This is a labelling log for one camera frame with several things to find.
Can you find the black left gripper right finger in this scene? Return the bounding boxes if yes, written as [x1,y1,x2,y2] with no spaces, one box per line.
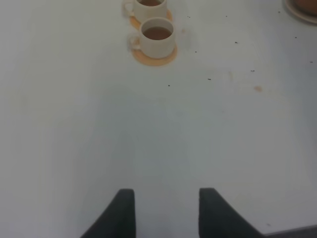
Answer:
[198,188,264,238]

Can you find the beige round teapot saucer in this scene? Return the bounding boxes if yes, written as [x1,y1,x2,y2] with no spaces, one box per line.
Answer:
[283,0,317,25]

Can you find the white teacup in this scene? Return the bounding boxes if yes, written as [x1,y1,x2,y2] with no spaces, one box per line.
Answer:
[122,0,167,23]
[128,17,176,59]

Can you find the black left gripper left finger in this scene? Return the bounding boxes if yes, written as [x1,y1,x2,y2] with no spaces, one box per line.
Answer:
[82,189,136,238]

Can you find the brown clay teapot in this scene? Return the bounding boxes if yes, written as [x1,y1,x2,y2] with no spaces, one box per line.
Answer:
[294,0,317,15]

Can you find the orange coaster far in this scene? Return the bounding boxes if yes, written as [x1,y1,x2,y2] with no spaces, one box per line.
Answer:
[129,9,173,30]

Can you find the orange coaster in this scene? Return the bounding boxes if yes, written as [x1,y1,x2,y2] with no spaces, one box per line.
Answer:
[132,46,178,67]
[129,9,173,30]

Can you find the orange coaster near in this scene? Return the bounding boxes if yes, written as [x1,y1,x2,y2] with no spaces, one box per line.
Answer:
[132,46,178,67]

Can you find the white teacup near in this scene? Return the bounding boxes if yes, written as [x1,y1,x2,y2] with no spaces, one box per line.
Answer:
[128,17,176,59]

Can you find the white teacup far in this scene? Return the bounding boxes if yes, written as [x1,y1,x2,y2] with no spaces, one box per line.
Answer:
[122,0,167,23]

